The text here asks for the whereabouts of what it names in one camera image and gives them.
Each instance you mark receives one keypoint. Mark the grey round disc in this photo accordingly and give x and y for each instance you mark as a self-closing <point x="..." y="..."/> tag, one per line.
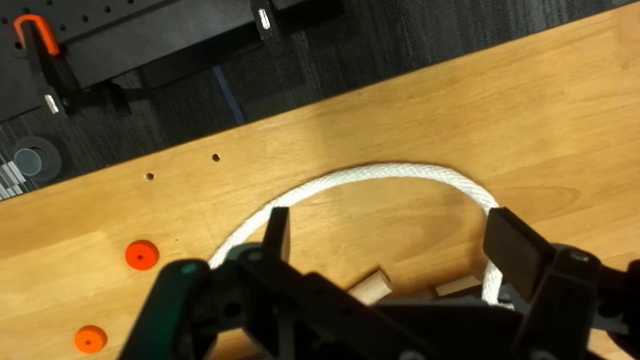
<point x="31" y="160"/>

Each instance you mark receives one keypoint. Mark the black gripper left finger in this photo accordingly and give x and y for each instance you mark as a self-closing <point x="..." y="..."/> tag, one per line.
<point x="201" y="306"/>

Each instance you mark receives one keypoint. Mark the black perforated mounting table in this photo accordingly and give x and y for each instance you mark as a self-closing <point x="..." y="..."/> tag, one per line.
<point x="133" y="40"/>

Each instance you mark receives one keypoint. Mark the short wooden dowel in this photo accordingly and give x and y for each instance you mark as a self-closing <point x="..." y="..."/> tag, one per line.
<point x="370" y="286"/>

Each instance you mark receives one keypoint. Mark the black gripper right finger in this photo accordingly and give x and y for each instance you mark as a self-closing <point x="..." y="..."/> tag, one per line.
<point x="567" y="301"/>

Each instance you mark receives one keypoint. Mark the orange plastic disc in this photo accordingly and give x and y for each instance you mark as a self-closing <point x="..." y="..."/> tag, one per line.
<point x="91" y="338"/>
<point x="143" y="254"/>

